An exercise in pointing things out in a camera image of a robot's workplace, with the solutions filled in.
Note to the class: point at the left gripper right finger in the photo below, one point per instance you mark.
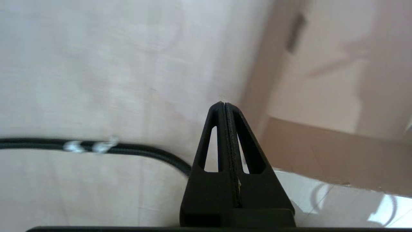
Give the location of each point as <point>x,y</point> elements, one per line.
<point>264,193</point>

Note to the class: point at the brown cardboard shoe box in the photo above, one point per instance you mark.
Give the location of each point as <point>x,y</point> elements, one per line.
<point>322,154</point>

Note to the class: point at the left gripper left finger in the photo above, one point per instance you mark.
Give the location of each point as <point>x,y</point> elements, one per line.
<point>209,193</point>

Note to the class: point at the long black corrugated conduit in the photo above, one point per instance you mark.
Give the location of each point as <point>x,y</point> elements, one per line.
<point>145,151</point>

